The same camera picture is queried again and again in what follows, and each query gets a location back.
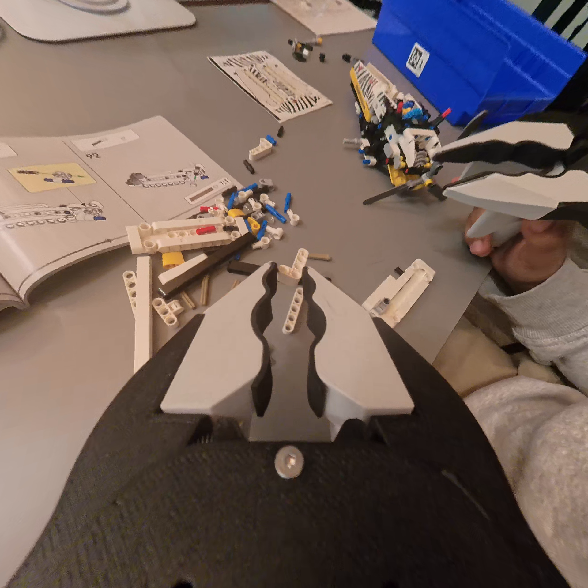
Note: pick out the white lego tile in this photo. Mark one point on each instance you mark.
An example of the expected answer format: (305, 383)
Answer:
(181, 271)

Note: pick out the pile of small lego pieces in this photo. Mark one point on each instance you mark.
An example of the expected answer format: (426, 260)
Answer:
(257, 216)

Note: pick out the white angled lego beam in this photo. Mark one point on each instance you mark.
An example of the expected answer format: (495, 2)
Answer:
(291, 271)

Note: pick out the small black yellow lego assembly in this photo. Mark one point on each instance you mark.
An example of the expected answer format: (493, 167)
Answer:
(302, 49)

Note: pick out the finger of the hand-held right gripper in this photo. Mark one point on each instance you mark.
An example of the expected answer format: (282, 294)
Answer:
(510, 193)
(514, 138)

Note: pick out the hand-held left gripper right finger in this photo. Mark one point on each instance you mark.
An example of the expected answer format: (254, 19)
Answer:
(363, 363)

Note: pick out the white lego panel assembly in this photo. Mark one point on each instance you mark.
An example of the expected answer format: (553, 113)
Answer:
(174, 229)

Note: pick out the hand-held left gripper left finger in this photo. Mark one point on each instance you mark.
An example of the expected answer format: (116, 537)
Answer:
(216, 363)

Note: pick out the black white sticker sheet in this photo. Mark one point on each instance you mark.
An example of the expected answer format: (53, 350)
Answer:
(271, 87)

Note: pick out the white paper sheet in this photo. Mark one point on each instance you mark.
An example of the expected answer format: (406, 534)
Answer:
(326, 16)

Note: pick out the small white angled lego piece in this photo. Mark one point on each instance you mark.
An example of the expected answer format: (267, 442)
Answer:
(261, 149)

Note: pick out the white monitor stand base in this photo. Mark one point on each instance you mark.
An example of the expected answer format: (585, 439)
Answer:
(92, 23)

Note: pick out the partly built lego vehicle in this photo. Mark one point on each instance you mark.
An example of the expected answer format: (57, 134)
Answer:
(395, 138)

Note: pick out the thin white holed lego beam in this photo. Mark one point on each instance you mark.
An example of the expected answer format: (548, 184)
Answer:
(130, 291)

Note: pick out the open lego instruction booklet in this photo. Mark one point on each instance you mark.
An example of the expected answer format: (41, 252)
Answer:
(138, 151)

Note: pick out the black white striped sheet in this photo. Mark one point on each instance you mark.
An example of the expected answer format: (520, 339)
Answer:
(565, 16)

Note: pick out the person's grey clothing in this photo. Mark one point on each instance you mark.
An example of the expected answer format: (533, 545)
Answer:
(542, 459)

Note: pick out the tan lego axle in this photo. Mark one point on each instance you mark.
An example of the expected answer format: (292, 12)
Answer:
(188, 300)
(205, 290)
(319, 257)

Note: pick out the long black lego beam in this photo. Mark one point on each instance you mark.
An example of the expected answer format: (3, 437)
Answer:
(206, 268)

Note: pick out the short black lego beam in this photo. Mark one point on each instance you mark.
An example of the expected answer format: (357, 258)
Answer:
(243, 267)

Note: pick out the tan lego axle connector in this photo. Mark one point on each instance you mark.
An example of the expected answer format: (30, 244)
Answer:
(235, 285)

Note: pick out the person's right forearm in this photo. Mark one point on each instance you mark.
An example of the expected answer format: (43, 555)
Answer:
(556, 317)

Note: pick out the long white lego beam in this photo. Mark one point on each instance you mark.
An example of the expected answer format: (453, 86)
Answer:
(143, 317)

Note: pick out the blue plastic bin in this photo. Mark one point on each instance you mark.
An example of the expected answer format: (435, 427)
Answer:
(482, 41)

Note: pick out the beige cushion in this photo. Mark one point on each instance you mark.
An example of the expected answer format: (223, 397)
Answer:
(477, 358)

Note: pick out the yellow lego block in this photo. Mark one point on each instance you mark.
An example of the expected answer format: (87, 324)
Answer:
(172, 259)

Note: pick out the person's right hand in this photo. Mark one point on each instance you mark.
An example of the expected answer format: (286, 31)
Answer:
(533, 252)

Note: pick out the small white lego connector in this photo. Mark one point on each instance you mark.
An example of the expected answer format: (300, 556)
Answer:
(166, 312)

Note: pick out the white lego panel subassembly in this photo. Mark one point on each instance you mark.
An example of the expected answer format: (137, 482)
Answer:
(404, 289)

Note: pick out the short white holed lego beam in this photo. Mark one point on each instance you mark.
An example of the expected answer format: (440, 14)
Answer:
(293, 312)

